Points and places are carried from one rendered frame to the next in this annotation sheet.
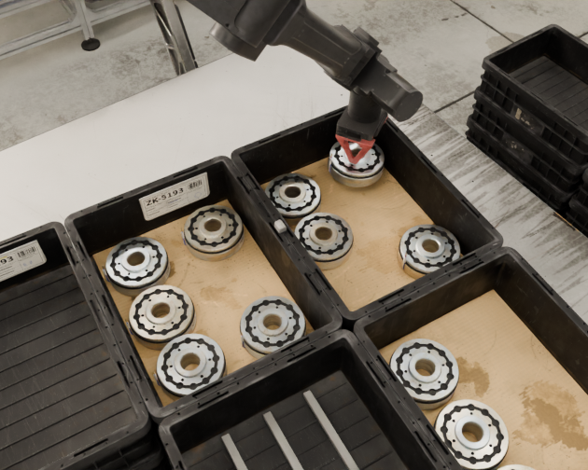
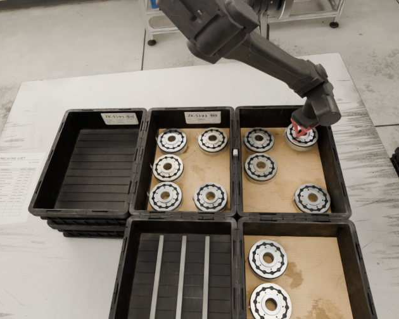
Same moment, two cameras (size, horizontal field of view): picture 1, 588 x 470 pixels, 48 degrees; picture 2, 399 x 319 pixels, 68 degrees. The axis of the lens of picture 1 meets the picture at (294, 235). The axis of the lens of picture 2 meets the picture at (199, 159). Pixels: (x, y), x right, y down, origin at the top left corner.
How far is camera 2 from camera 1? 0.30 m
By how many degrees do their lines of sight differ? 23
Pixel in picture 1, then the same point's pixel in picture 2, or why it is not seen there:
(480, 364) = (302, 271)
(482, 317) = (320, 249)
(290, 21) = (236, 47)
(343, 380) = (228, 240)
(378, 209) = (299, 165)
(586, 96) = not seen: outside the picture
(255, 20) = (206, 40)
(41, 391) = (108, 176)
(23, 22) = not seen: hidden behind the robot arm
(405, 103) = (327, 116)
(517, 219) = (387, 205)
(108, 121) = (209, 71)
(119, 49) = not seen: hidden behind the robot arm
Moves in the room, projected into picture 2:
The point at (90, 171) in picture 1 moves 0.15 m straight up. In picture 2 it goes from (189, 90) to (185, 64)
